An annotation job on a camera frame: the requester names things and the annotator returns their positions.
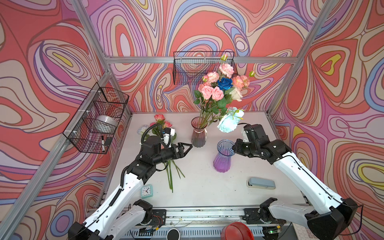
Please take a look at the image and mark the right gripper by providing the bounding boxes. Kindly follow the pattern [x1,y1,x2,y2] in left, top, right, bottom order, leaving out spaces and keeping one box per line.
[231,139,259,158]

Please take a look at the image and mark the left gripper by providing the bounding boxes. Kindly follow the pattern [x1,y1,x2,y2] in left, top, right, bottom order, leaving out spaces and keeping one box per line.
[151,143,192,167]

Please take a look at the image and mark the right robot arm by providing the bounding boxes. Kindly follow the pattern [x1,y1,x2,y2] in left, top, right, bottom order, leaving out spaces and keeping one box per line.
[232,124,358,240]

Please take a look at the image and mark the white calculator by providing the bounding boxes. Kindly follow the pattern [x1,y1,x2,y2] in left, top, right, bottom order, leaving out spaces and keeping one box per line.
[293,223,313,240]

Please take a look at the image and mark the blue rose stem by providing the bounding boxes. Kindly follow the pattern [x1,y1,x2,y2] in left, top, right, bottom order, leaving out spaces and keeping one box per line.
[218,78,233,91]

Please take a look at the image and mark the pile of artificial flowers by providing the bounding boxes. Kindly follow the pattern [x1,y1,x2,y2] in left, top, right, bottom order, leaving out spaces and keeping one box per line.
[137,114,185,193]

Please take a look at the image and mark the light pink rose stem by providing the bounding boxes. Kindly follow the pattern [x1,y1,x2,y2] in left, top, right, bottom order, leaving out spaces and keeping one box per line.
[212,87,224,101]

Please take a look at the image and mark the blue purple glass vase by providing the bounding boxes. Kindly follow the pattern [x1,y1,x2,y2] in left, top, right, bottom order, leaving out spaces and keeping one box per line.
[213,140,235,173]

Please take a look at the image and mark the black wire basket back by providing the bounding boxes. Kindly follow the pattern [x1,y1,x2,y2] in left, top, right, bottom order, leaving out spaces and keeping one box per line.
[173,50,238,86]

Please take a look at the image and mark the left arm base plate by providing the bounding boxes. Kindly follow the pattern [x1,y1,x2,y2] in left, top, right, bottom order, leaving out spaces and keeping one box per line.
[136,209,167,228]

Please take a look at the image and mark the red emergency stop button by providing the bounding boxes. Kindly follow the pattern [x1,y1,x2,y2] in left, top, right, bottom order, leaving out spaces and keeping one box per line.
[221,222,254,240]

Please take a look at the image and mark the pink glass vase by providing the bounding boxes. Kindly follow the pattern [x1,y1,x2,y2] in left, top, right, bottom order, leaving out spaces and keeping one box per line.
[191,117,208,148]

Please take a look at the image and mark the small pink rosebud stem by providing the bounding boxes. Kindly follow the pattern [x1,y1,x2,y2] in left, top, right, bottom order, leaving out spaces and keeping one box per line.
[198,84,214,118]

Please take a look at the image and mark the black marker pen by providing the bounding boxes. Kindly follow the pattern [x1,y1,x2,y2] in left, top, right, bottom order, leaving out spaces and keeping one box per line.
[101,136,106,153]

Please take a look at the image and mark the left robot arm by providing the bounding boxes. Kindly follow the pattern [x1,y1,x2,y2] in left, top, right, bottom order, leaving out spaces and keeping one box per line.
[68,136,193,240]

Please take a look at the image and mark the white tape roll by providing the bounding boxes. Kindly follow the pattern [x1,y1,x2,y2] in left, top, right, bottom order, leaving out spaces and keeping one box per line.
[96,115,118,128]

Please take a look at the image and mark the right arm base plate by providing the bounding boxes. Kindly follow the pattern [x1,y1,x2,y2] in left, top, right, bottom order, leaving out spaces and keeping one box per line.
[242,208,287,225]

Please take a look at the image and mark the small teal alarm clock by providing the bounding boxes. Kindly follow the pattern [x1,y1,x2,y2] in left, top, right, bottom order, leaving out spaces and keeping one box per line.
[140,185,154,199]

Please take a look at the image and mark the black wire basket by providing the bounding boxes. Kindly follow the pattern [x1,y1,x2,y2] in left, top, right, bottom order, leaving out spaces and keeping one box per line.
[173,50,238,86]
[63,83,129,154]

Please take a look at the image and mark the black wire basket left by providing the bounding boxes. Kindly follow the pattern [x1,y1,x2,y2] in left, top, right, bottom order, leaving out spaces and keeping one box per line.
[63,83,129,154]

